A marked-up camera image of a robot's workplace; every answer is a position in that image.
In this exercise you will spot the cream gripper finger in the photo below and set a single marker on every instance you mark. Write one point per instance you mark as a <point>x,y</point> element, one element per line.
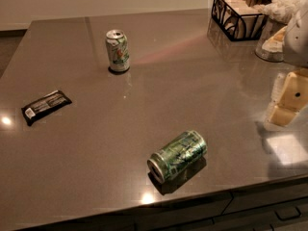
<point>289,96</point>

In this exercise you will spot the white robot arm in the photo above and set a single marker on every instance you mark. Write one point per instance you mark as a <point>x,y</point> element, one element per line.
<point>295,43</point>

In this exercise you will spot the green can lying down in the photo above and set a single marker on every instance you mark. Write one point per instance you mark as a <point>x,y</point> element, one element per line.
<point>176,156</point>

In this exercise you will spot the upright white green soda can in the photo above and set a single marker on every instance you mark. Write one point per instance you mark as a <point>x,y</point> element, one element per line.
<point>117,49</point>

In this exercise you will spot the black snack bar wrapper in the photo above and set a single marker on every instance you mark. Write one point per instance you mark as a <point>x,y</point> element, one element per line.
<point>44,106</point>

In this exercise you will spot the black wire napkin basket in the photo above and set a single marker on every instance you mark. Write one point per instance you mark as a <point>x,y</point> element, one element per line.
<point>239,19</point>

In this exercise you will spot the drawer front with handle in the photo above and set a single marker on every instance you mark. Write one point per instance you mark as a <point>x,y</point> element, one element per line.
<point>266,206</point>

